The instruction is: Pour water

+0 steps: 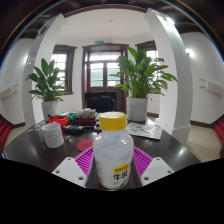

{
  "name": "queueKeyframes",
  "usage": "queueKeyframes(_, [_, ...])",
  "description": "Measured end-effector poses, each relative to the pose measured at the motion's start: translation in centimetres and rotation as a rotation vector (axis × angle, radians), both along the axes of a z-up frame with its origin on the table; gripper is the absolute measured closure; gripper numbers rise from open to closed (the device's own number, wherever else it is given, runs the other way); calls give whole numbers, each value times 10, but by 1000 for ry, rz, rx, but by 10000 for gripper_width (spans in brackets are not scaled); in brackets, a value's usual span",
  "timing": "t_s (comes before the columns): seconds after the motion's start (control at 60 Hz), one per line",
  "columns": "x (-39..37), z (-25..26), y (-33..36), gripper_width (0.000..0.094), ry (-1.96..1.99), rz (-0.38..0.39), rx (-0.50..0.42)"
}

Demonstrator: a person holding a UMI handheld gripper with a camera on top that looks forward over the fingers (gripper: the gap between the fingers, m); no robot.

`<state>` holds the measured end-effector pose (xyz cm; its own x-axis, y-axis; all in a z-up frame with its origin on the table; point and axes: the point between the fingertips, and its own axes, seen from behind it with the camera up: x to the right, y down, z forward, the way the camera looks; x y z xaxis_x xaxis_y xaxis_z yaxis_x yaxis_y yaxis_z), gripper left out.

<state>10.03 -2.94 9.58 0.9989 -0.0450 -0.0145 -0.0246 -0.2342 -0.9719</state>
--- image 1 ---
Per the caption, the small potted plant, white pot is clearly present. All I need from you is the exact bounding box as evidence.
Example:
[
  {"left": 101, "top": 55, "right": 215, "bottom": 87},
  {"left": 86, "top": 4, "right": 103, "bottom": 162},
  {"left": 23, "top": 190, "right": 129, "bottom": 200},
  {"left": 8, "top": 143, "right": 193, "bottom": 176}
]
[{"left": 25, "top": 58, "right": 69, "bottom": 122}]

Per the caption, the white speckled cup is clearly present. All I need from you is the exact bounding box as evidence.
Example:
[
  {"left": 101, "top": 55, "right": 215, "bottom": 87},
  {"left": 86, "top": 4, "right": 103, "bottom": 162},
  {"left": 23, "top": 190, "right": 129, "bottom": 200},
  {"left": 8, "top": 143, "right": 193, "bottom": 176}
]
[{"left": 41, "top": 122, "right": 65, "bottom": 149}]

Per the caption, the dark wooden glazed double door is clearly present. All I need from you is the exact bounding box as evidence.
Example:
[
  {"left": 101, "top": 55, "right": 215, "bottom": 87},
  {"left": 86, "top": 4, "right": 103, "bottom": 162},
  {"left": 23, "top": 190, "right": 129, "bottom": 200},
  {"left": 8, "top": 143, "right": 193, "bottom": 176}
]
[{"left": 82, "top": 43, "right": 129, "bottom": 113}]

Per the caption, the flat round red coaster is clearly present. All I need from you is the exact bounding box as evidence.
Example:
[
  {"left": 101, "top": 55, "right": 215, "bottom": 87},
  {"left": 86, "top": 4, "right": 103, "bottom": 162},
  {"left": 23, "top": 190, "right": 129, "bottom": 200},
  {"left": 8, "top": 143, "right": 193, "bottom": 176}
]
[{"left": 76, "top": 138, "right": 95, "bottom": 153}]

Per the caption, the yellow-capped clear drink bottle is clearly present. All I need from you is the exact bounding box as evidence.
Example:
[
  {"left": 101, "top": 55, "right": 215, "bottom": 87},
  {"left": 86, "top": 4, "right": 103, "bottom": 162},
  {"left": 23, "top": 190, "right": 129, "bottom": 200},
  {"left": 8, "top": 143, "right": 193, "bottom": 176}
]
[{"left": 92, "top": 111, "right": 135, "bottom": 190}]

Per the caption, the large potted plant, white pot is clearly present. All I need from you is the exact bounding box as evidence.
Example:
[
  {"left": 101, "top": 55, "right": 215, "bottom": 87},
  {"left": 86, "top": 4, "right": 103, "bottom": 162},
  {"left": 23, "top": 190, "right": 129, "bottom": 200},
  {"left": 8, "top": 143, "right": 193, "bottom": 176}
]
[{"left": 111, "top": 46, "right": 179, "bottom": 123}]

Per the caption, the red plastic tray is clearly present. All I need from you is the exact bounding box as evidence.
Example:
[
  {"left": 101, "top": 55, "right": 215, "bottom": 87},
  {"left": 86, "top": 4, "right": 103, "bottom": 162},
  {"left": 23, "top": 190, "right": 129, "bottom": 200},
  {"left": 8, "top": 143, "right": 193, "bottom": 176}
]
[{"left": 48, "top": 114, "right": 71, "bottom": 128}]

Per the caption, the white wall radiator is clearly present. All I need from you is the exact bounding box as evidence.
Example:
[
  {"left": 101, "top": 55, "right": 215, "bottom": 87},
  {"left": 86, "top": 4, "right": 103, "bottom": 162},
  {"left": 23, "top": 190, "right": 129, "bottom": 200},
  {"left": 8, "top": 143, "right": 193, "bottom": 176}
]
[
  {"left": 199, "top": 78, "right": 224, "bottom": 96},
  {"left": 0, "top": 84, "right": 19, "bottom": 100}
]

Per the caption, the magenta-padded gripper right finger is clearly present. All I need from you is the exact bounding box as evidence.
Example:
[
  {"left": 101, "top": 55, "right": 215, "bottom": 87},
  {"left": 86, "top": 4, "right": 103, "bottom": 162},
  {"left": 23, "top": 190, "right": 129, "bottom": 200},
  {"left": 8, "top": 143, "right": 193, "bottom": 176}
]
[{"left": 132, "top": 147, "right": 175, "bottom": 188}]

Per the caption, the red carpeted staircase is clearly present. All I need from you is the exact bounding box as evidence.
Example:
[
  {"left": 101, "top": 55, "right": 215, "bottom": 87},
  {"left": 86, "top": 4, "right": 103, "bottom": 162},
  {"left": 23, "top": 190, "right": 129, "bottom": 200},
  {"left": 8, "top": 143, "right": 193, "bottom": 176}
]
[{"left": 0, "top": 114, "right": 13, "bottom": 145}]

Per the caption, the black office chair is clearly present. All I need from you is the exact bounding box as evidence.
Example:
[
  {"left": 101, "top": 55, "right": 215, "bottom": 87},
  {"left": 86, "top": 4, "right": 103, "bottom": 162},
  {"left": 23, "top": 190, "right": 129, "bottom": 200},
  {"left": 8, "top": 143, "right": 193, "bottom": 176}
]
[{"left": 84, "top": 92, "right": 118, "bottom": 114}]

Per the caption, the dark-framed window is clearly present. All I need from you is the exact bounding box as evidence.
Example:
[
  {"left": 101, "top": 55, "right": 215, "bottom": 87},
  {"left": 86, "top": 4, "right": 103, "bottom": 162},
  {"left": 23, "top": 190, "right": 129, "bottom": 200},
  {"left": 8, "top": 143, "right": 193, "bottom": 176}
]
[
  {"left": 135, "top": 40, "right": 159, "bottom": 63},
  {"left": 51, "top": 44, "right": 77, "bottom": 95}
]

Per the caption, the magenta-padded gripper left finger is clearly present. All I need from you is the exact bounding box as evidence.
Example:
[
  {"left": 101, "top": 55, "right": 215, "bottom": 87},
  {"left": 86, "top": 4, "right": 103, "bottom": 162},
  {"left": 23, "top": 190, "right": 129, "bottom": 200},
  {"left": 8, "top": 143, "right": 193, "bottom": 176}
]
[{"left": 52, "top": 147, "right": 98, "bottom": 188}]

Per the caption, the printed paper leaflet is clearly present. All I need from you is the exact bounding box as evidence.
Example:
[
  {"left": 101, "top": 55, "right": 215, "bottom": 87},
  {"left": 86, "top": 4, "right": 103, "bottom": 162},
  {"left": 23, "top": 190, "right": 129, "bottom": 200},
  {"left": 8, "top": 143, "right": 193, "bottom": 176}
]
[{"left": 125, "top": 121, "right": 164, "bottom": 141}]

